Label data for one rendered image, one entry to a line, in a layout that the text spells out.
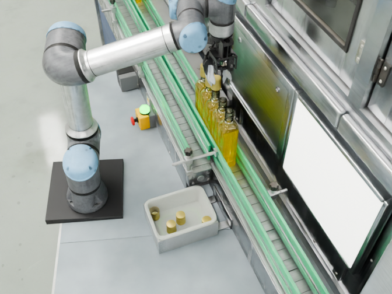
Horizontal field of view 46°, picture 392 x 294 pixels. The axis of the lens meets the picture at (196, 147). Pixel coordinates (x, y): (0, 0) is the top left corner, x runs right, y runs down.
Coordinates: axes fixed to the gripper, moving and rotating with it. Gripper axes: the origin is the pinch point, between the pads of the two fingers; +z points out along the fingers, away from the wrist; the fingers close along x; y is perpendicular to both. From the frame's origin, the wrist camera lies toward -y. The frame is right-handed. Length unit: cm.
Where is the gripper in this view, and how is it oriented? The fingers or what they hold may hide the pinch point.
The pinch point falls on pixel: (216, 79)
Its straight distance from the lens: 159.9
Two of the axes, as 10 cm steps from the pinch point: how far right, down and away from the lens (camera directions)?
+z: 0.0, 6.8, 7.3
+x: 9.3, -2.7, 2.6
